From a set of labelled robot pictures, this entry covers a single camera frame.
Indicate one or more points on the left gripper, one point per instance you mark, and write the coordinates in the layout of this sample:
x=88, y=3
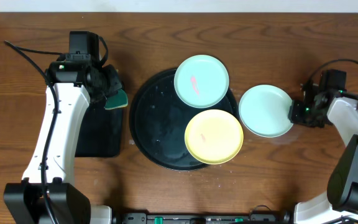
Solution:
x=111, y=86

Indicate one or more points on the black rectangular tray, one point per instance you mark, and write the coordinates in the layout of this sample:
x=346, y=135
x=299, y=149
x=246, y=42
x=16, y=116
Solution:
x=100, y=132

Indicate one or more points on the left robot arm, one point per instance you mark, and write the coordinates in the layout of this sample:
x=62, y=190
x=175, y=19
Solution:
x=77, y=123

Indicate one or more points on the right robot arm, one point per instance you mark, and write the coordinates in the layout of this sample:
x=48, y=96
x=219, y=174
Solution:
x=331, y=104

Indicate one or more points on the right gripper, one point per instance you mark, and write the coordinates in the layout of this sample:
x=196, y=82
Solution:
x=296, y=117

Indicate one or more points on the yellow plate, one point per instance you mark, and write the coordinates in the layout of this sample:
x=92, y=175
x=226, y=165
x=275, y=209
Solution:
x=214, y=137

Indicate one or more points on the light blue plate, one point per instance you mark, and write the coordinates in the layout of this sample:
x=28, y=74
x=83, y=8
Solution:
x=264, y=110

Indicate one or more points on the pale green plate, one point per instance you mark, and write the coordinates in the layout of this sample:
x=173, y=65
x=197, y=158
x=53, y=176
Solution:
x=201, y=81

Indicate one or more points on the green yellow sponge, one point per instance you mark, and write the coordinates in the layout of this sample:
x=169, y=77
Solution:
x=119, y=100

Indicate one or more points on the black round tray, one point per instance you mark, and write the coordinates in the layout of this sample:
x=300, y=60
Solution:
x=158, y=119

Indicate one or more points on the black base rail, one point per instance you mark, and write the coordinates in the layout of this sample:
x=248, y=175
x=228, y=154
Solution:
x=259, y=214

